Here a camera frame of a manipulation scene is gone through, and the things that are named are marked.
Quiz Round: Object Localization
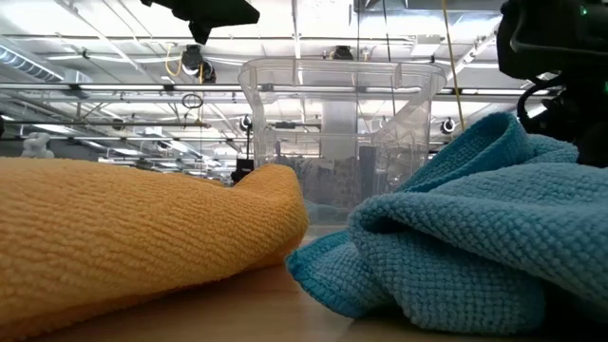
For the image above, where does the white sculpted object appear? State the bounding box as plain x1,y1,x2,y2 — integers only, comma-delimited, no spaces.
20,131,56,160

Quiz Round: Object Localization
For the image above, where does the black monitor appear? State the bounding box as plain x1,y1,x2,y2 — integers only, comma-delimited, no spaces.
230,158,256,185

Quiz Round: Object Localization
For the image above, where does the clear plastic bin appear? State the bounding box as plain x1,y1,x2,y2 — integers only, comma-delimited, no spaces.
237,56,448,227

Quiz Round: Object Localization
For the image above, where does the black hanging cable loop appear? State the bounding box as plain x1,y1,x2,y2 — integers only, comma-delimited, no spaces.
181,92,205,110

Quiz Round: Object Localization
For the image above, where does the orange cloth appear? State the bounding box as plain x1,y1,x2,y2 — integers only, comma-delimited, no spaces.
0,156,311,342

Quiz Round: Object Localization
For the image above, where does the silver ventilation duct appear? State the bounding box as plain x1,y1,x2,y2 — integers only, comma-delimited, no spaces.
0,45,66,85

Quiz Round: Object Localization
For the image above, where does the yellow cable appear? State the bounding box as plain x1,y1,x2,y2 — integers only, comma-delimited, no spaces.
441,0,466,132

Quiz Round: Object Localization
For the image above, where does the blue microfiber towel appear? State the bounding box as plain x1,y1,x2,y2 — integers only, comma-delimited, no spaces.
286,112,608,334

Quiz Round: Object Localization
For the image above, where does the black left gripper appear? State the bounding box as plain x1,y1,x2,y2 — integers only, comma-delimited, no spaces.
140,0,261,46

